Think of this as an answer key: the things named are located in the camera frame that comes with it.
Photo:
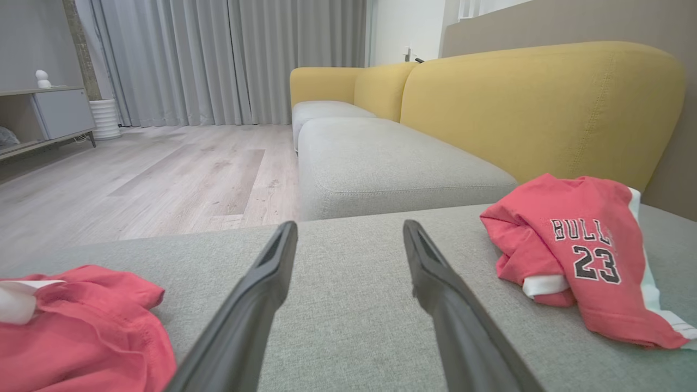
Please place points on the red basketball shorts white trim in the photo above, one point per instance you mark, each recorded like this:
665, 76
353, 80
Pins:
544, 207

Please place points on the brown plant trunk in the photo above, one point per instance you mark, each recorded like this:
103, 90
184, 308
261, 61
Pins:
81, 54

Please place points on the white ribbed planter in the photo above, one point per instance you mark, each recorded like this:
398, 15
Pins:
105, 118

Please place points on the red basketball jersey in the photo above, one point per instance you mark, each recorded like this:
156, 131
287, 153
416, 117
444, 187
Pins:
81, 337

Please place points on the small white wall fitting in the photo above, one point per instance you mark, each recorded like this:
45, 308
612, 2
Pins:
408, 54

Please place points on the small white figurine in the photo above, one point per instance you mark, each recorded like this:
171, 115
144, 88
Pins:
43, 80

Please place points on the grey pleated curtains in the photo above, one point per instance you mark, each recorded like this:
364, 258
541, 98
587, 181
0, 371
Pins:
190, 54

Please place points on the grey bundled item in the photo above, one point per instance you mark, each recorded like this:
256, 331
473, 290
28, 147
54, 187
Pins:
7, 137

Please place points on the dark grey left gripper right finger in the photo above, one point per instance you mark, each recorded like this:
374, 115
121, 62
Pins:
463, 337

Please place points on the grey sideboard cabinet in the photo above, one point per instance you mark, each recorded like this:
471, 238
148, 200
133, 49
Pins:
62, 111

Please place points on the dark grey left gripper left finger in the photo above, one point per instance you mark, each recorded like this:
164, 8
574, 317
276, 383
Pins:
239, 326

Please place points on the yellow and grey sofa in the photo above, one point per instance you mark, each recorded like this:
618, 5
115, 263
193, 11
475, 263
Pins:
354, 326

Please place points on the yellow sofa with grey seats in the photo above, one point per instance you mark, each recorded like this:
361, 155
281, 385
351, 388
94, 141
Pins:
490, 109

